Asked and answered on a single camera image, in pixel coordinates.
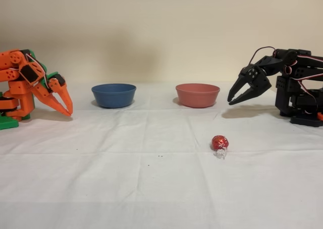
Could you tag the red foil candy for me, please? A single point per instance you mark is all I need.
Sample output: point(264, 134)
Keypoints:
point(220, 142)

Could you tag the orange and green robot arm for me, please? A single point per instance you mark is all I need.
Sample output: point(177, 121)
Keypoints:
point(17, 87)

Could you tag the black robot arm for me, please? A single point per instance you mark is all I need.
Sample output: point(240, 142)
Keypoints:
point(285, 87)

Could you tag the red bowl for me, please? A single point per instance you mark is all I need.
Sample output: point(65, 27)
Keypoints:
point(198, 95)

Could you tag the blue bowl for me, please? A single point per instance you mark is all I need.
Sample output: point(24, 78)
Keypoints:
point(113, 96)

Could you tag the small orange clamp knob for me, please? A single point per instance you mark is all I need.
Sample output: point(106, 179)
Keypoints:
point(320, 116)

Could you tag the white tablecloth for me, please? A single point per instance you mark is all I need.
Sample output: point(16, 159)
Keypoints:
point(151, 188)

